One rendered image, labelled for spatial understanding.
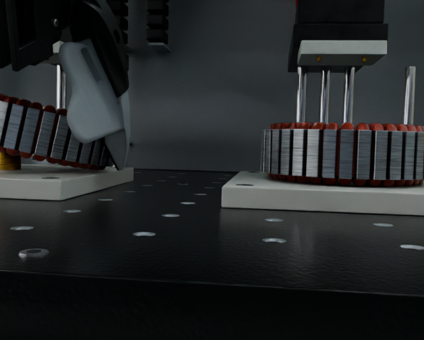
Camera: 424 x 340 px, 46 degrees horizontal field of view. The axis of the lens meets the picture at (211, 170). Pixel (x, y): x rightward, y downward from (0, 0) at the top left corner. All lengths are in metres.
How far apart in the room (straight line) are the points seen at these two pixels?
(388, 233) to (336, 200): 0.06
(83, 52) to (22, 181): 0.09
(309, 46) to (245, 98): 0.24
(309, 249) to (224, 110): 0.44
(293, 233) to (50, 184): 0.15
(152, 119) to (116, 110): 0.28
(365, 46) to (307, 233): 0.20
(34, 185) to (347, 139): 0.18
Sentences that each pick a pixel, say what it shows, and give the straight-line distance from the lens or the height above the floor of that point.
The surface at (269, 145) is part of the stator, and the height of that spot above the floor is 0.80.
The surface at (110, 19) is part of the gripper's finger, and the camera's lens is 0.32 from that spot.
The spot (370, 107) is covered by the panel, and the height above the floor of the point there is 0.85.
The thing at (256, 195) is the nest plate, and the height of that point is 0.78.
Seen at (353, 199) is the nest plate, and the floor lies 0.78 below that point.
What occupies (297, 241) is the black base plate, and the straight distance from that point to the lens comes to 0.19.
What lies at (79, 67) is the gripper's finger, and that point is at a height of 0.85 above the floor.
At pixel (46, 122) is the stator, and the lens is 0.33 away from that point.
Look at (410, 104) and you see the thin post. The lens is 0.43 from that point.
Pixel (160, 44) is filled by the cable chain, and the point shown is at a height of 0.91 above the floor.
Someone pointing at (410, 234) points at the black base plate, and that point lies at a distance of 0.23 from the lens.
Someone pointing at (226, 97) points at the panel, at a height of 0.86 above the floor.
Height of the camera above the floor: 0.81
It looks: 3 degrees down
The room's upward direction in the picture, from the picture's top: 1 degrees clockwise
